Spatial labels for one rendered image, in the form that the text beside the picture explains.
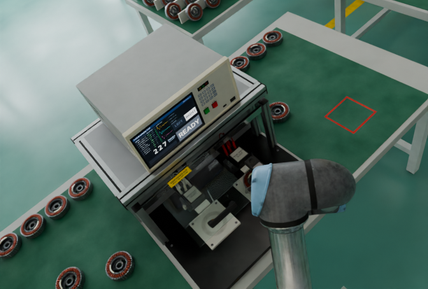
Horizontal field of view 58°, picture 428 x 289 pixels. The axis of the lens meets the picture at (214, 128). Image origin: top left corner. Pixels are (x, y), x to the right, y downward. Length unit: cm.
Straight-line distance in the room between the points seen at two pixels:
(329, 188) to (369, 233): 149
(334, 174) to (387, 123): 95
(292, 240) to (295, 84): 118
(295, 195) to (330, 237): 147
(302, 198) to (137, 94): 70
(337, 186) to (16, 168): 300
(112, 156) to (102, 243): 44
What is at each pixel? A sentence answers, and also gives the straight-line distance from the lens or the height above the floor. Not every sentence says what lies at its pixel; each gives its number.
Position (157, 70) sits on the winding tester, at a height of 132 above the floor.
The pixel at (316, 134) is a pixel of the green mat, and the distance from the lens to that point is 177.
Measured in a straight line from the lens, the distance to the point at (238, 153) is 154.
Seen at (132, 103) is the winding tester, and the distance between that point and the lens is 131.
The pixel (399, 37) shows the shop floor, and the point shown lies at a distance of 342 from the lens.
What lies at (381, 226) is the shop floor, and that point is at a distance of 238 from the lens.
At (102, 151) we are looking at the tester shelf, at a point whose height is 111.
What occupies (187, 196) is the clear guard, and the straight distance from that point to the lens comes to 131.
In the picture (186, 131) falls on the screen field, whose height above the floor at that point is 116.
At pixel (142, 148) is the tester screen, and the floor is 123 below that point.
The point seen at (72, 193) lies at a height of 78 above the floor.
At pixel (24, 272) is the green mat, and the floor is 75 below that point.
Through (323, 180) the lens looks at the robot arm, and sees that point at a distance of 87.
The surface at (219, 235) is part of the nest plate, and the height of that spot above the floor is 78.
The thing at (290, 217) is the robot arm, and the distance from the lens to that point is 89.
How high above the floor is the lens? 214
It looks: 48 degrees down
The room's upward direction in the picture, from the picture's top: 22 degrees counter-clockwise
